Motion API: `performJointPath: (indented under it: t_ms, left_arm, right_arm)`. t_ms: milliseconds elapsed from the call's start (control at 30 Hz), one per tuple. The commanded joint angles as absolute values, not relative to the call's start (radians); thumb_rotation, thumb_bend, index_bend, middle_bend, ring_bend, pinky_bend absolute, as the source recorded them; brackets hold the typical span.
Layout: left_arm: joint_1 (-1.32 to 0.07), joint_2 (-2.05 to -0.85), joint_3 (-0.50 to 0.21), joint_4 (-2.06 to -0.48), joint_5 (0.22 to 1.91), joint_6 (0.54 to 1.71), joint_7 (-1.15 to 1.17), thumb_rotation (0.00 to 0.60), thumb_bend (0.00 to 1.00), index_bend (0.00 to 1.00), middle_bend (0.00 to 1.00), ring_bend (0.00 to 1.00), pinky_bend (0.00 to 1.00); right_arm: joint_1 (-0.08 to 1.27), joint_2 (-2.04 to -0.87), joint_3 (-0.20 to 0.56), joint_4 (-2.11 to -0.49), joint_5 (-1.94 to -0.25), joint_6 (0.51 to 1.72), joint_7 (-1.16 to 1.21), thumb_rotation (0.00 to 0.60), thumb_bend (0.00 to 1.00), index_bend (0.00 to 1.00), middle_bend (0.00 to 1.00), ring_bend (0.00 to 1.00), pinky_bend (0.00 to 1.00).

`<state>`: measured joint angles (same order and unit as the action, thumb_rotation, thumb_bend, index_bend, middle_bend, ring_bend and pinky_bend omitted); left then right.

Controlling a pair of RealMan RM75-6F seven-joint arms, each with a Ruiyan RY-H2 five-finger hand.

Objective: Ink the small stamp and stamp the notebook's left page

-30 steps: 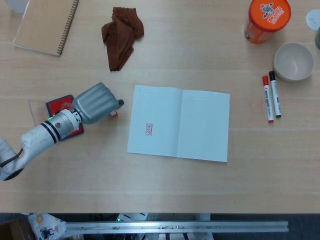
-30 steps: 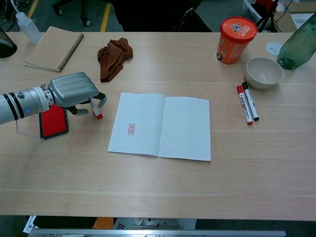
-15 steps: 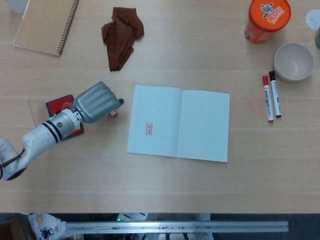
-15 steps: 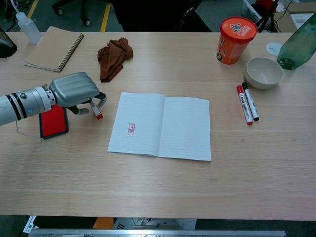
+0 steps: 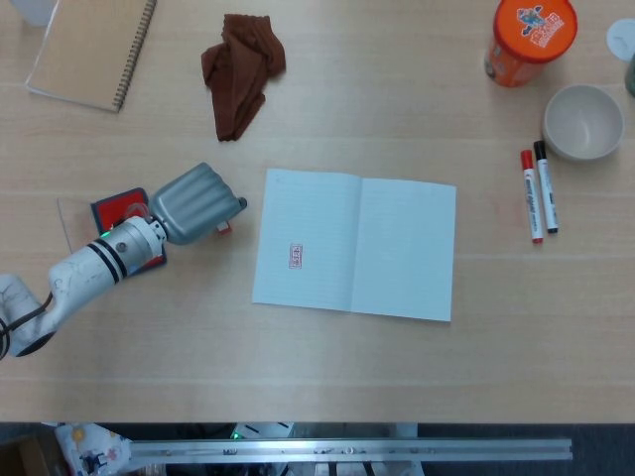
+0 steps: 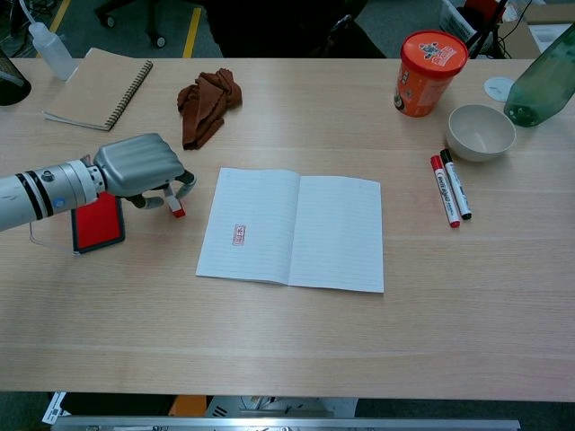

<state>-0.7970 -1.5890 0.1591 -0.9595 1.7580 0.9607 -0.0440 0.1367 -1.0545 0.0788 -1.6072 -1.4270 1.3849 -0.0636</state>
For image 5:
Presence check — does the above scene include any aluminium profile rail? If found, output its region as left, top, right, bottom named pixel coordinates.
left=131, top=437, right=574, bottom=465

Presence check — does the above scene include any brown crumpled cloth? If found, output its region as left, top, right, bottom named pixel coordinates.
left=200, top=13, right=288, bottom=144

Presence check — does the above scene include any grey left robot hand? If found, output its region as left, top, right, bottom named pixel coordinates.
left=148, top=162, right=248, bottom=247

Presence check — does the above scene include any white squeeze wash bottle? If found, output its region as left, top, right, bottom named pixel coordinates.
left=19, top=0, right=56, bottom=27

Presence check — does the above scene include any white printed sticker sheet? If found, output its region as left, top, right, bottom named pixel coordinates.
left=54, top=422, right=133, bottom=476

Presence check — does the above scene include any beige bowl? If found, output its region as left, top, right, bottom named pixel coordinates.
left=542, top=83, right=625, bottom=162

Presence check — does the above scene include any black whiteboard marker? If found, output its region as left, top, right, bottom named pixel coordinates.
left=533, top=140, right=563, bottom=235

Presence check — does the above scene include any red whiteboard marker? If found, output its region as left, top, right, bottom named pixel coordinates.
left=519, top=149, right=546, bottom=244

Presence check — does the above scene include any kraft spiral notebook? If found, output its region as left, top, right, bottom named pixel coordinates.
left=24, top=0, right=158, bottom=114

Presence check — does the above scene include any orange lidded snack tub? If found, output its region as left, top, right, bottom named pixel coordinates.
left=483, top=0, right=580, bottom=89

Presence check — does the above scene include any red ink pad clear lid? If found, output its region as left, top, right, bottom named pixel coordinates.
left=57, top=186, right=170, bottom=273

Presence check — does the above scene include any open lined white notebook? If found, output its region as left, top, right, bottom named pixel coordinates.
left=251, top=168, right=457, bottom=323

